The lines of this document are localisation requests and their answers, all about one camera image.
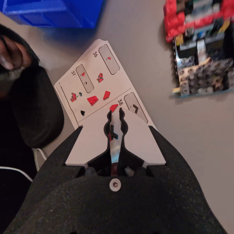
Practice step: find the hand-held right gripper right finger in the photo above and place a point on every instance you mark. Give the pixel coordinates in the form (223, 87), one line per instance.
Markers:
(144, 144)

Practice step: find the red lego slope piece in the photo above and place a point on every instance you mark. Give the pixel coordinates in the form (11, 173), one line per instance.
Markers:
(113, 107)
(106, 95)

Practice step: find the red lego wedge plate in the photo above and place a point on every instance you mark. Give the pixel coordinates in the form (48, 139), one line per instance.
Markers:
(92, 100)

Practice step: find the small black lego piece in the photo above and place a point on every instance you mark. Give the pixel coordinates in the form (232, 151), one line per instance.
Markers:
(83, 113)

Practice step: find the person's black clothing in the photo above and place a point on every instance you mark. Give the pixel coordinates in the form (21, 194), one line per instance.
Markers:
(11, 128)

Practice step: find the person's right hand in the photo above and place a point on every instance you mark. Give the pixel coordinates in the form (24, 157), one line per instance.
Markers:
(114, 169)

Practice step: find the white lego instruction booklet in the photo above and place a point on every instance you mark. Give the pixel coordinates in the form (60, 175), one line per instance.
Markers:
(117, 80)

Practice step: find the person's left hand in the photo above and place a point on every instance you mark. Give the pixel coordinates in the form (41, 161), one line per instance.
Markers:
(14, 54)

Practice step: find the black quilted wrist rest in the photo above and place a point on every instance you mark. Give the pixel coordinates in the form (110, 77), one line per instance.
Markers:
(36, 109)

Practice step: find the blue plastic bin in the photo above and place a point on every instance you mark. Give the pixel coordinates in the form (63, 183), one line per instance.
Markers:
(54, 12)

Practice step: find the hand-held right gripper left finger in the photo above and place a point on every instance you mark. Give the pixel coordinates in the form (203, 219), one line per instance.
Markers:
(87, 144)

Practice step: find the red and black lego car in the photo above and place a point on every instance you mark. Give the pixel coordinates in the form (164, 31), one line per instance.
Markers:
(201, 54)

